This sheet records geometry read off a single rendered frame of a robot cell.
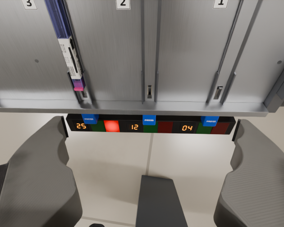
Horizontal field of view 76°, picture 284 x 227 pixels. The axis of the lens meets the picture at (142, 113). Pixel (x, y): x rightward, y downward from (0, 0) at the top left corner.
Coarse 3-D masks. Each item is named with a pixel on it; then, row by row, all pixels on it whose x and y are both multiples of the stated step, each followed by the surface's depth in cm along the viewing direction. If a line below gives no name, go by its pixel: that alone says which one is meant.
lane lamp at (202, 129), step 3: (201, 123) 36; (198, 126) 37; (201, 126) 37; (204, 126) 37; (207, 126) 36; (210, 126) 36; (198, 129) 37; (201, 129) 37; (204, 129) 37; (207, 129) 37; (210, 129) 37; (198, 132) 38; (201, 132) 38; (204, 132) 38; (207, 132) 38
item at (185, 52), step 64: (0, 0) 21; (64, 0) 21; (128, 0) 21; (192, 0) 20; (256, 0) 20; (0, 64) 27; (64, 64) 27; (128, 64) 26; (192, 64) 26; (256, 64) 26
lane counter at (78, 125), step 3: (75, 123) 38; (78, 123) 38; (81, 123) 38; (84, 123) 38; (75, 126) 38; (78, 126) 38; (81, 126) 38; (84, 126) 38; (87, 126) 38; (78, 129) 39; (81, 129) 39; (84, 129) 39; (87, 129) 39
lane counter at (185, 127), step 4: (180, 124) 37; (184, 124) 36; (188, 124) 36; (192, 124) 36; (180, 128) 37; (184, 128) 37; (188, 128) 37; (192, 128) 37; (180, 132) 38; (184, 132) 38; (188, 132) 38; (192, 132) 38
